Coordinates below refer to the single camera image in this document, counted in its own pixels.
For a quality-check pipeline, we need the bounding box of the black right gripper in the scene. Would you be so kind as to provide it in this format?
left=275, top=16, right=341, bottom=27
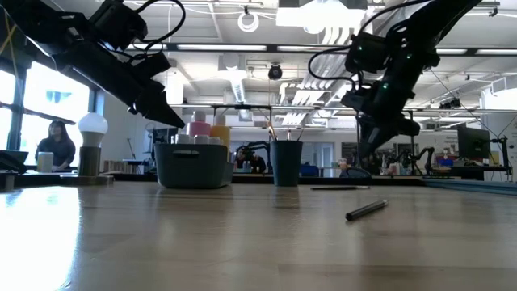
left=341, top=79, right=422, bottom=161

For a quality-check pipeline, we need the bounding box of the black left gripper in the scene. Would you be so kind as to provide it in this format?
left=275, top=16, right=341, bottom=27
left=126, top=51, right=186, bottom=129

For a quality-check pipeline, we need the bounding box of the large pink paint bottle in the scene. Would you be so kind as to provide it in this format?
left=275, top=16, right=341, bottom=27
left=186, top=110, right=211, bottom=138

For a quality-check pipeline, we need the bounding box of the large yellow paint bottle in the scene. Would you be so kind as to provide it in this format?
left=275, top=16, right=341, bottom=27
left=209, top=114, right=232, bottom=149

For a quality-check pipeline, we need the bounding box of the black monitor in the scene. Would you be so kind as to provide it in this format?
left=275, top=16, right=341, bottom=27
left=456, top=125, right=492, bottom=161
left=152, top=127, right=179, bottom=145

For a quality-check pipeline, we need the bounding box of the wooden slat box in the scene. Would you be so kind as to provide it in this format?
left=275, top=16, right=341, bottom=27
left=103, top=159, right=135, bottom=174

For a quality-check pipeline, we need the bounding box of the white bulb table lamp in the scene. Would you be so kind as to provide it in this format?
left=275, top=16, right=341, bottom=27
left=59, top=112, right=116, bottom=187

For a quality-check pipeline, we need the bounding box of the teal ribbed cup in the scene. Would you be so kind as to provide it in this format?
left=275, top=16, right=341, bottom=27
left=269, top=140, right=303, bottom=188

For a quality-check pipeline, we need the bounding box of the person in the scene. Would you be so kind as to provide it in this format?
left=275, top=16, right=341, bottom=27
left=248, top=153, right=268, bottom=174
left=34, top=120, right=78, bottom=173

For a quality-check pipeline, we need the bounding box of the white container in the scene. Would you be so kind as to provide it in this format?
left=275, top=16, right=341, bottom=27
left=36, top=152, right=54, bottom=174

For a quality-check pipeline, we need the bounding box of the black aluminium table frame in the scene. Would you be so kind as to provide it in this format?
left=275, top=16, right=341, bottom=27
left=0, top=172, right=517, bottom=197

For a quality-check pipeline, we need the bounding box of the black background rig frame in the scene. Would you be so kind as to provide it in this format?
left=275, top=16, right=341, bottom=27
left=211, top=103, right=416, bottom=143

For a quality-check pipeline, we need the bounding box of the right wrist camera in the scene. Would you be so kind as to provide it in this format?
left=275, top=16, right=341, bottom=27
left=345, top=32, right=392, bottom=74

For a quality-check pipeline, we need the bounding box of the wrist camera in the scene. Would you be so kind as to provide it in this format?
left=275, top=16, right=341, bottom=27
left=345, top=32, right=392, bottom=74
left=88, top=0, right=149, bottom=52

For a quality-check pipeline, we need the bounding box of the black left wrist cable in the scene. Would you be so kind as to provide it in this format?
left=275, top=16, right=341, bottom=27
left=128, top=0, right=187, bottom=56

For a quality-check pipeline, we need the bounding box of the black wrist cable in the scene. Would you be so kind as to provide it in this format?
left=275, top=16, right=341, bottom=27
left=128, top=0, right=187, bottom=56
left=306, top=44, right=364, bottom=89

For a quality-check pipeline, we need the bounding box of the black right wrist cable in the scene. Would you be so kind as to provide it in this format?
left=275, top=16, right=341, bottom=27
left=306, top=44, right=364, bottom=89

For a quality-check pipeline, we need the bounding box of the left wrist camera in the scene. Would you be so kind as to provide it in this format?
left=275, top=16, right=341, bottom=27
left=88, top=0, right=149, bottom=52

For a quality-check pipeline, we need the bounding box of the black overhead frame bar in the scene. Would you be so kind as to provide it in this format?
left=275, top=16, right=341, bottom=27
left=127, top=42, right=517, bottom=57

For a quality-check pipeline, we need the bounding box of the white ring light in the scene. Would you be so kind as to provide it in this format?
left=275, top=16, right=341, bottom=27
left=237, top=10, right=261, bottom=34

